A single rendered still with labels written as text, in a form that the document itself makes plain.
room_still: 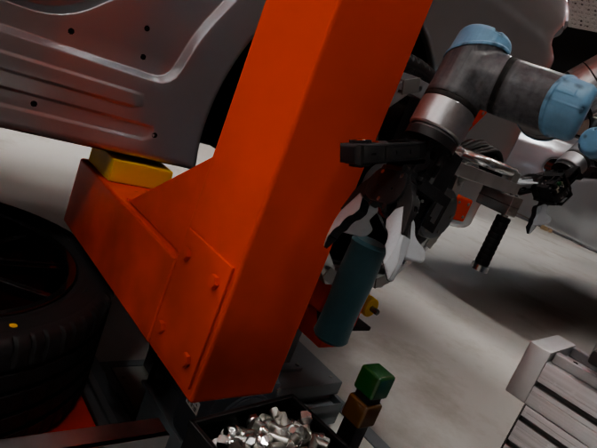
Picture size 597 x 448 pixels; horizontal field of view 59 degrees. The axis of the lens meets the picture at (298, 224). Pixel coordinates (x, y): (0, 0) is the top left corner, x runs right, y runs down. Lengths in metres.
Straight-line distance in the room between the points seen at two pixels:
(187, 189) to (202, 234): 0.11
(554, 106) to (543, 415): 0.46
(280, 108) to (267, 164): 0.08
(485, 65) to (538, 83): 0.07
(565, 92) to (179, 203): 0.60
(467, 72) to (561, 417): 0.51
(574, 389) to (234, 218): 0.55
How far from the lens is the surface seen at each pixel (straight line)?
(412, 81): 1.28
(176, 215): 0.92
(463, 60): 0.74
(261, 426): 0.76
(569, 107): 0.72
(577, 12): 4.74
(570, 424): 0.91
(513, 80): 0.73
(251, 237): 0.72
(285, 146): 0.70
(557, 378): 0.90
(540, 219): 1.60
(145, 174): 1.21
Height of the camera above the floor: 0.99
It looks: 13 degrees down
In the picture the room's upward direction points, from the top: 21 degrees clockwise
